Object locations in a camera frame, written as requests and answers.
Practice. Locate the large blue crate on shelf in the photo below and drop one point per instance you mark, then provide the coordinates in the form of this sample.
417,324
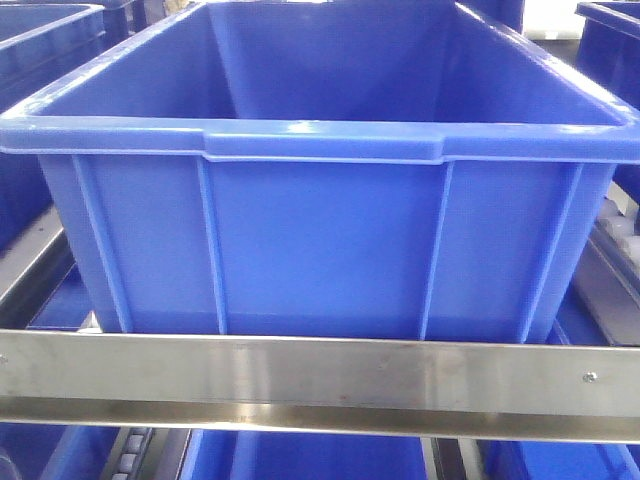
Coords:
378,169

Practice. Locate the upper steel shelf rail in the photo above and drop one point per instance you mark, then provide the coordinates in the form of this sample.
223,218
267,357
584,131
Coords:
361,386

